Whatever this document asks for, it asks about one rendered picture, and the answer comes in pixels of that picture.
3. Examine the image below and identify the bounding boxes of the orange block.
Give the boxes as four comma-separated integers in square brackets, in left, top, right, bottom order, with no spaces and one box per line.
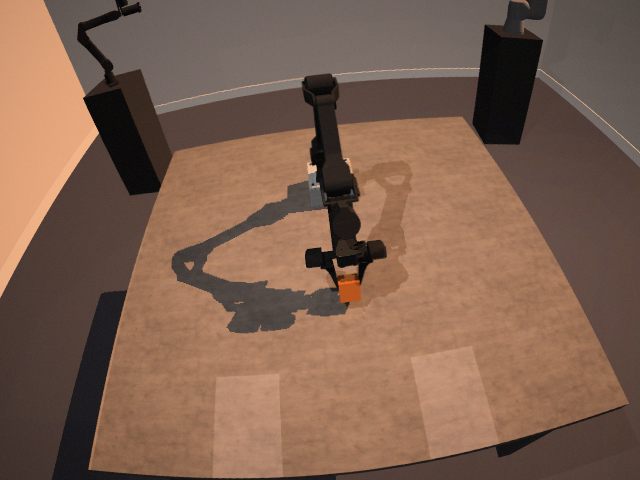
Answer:
[337,273,361,303]

